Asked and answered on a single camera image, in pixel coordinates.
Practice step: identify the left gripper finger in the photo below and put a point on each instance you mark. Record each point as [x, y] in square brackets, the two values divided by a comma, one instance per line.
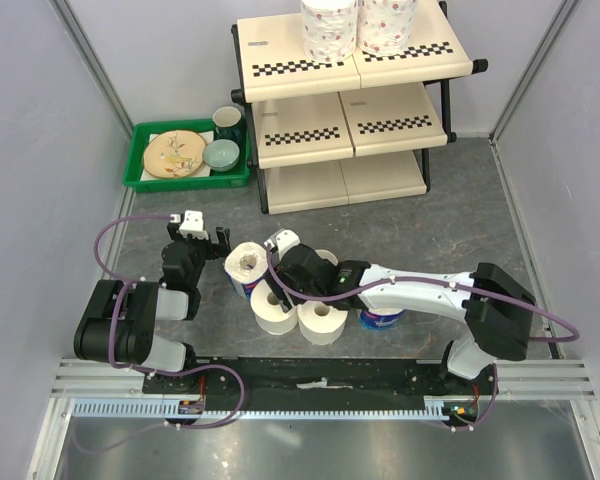
[173, 230]
[222, 247]

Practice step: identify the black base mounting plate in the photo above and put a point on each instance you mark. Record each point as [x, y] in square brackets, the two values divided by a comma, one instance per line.
[347, 382]

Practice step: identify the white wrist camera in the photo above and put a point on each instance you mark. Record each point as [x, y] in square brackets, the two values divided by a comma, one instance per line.
[192, 224]
[281, 242]

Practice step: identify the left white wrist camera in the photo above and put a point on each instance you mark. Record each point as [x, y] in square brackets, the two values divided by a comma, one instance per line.
[192, 224]

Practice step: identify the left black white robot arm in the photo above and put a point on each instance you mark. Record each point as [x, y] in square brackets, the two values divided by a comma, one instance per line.
[118, 325]

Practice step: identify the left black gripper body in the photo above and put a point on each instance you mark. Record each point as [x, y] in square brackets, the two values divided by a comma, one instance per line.
[201, 249]

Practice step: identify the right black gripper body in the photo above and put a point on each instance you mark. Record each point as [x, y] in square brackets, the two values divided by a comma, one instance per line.
[277, 288]

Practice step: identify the floral white paper towel roll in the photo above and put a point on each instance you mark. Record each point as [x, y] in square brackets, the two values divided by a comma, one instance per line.
[384, 26]

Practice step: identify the dark green mug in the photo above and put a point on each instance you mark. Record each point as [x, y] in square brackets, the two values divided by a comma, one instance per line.
[227, 121]

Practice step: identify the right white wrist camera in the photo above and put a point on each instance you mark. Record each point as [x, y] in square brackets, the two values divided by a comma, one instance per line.
[281, 242]

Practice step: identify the cream three-tier shelf rack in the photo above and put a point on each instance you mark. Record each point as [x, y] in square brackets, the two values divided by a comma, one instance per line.
[355, 131]

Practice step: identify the blue wrapped paper towel roll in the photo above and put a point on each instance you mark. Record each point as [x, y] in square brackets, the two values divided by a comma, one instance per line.
[245, 267]
[379, 319]

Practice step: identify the plain white paper towel roll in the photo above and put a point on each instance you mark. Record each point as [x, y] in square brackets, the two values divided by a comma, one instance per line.
[319, 323]
[269, 315]

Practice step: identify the floral ceramic plate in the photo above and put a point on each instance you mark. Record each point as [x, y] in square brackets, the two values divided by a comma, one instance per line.
[172, 154]

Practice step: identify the green plastic tray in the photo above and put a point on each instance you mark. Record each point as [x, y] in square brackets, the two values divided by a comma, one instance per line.
[141, 182]

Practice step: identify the yellow ceramic mug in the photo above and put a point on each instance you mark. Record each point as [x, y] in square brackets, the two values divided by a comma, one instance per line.
[327, 255]

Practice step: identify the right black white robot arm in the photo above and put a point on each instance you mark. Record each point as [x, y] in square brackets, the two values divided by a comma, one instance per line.
[496, 309]

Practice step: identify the light green ceramic bowl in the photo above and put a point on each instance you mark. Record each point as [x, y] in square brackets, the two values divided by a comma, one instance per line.
[221, 155]

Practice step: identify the blue slotted cable duct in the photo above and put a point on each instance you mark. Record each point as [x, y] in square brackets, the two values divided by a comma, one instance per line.
[179, 410]

